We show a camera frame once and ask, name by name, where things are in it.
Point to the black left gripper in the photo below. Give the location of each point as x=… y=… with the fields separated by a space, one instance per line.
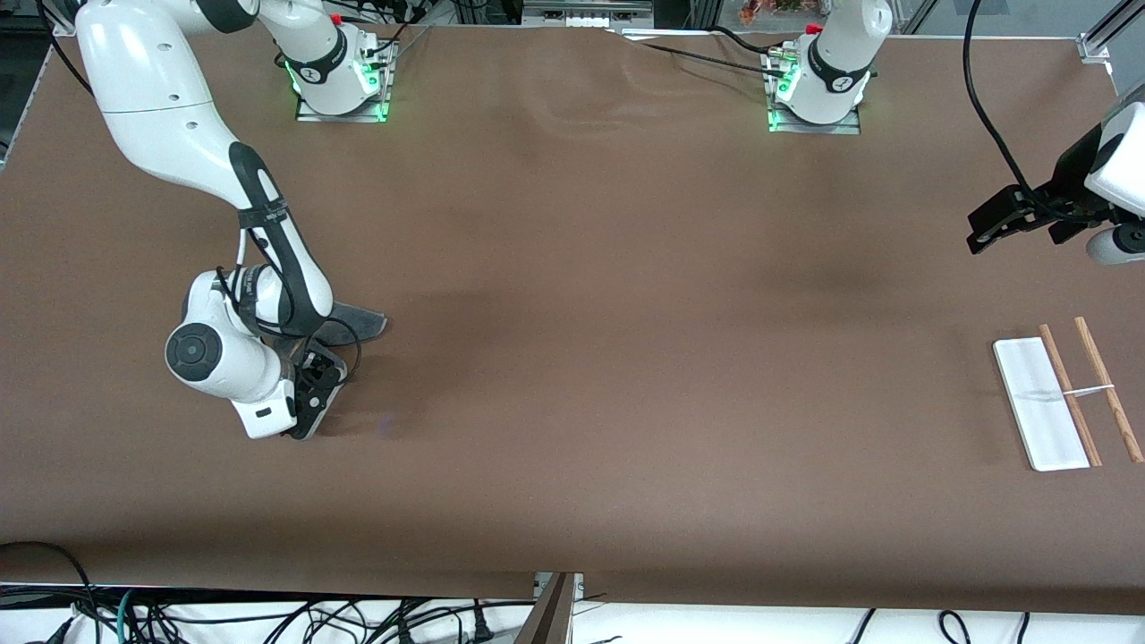
x=1067 y=182

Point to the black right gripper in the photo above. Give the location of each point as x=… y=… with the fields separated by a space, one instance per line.
x=315 y=366

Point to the grey towel with red side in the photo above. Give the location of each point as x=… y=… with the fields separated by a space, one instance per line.
x=358 y=324

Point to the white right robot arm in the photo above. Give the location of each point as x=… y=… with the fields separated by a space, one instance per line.
x=170 y=107

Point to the wooden rack rod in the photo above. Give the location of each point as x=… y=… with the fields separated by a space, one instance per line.
x=1060 y=367

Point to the thin white rack crossbar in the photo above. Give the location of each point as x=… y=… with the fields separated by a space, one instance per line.
x=1091 y=390

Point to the wooden chopsticks pair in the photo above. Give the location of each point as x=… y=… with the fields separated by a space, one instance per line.
x=1096 y=358

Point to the white power strip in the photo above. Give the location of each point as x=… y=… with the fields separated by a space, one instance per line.
x=581 y=21

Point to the white rack base plate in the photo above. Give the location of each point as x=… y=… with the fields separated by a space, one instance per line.
x=1038 y=402

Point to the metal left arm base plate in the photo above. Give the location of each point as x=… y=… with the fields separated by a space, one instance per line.
x=845 y=127

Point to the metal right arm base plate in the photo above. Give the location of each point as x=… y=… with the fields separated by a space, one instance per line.
x=309 y=114

